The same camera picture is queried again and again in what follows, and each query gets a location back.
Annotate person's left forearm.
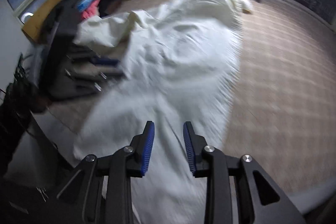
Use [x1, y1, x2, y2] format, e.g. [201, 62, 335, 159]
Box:
[0, 82, 50, 180]

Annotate dark cloth under pile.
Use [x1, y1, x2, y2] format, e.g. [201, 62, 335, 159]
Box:
[99, 0, 123, 18]

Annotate red folded garment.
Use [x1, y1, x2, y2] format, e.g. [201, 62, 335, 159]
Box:
[81, 0, 102, 21]

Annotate wooden bench frame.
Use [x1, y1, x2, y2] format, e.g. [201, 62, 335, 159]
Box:
[22, 0, 76, 42]

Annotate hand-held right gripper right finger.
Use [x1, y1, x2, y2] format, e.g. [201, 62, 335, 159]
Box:
[183, 121, 307, 224]

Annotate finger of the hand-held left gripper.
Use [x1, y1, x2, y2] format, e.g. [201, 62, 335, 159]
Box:
[65, 68, 124, 94]
[90, 56, 119, 67]

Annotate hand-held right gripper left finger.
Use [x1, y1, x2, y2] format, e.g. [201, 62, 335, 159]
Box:
[56, 121, 155, 224]

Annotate white pants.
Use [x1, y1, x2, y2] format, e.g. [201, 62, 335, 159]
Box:
[73, 0, 254, 224]

